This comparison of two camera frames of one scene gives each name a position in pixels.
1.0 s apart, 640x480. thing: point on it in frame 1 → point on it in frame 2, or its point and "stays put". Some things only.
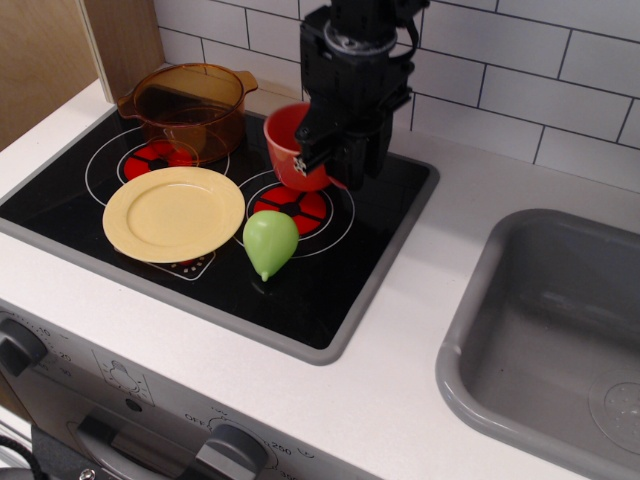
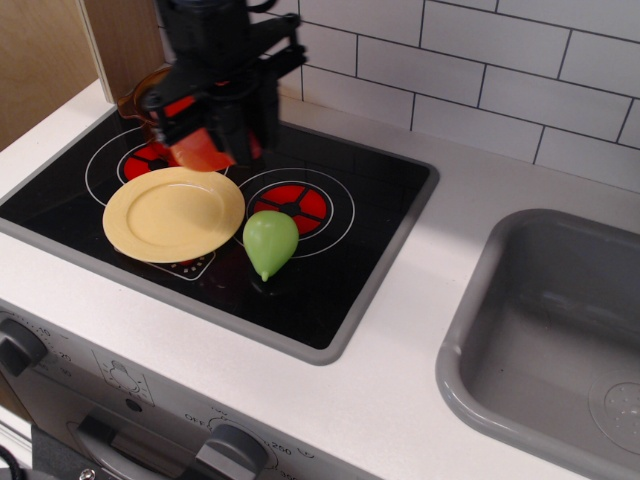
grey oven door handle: (125, 453) stays put
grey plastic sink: (546, 347) stays put
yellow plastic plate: (171, 214) stays put
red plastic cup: (280, 126) → (203, 151)
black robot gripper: (353, 84) → (216, 47)
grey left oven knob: (21, 347) stays put
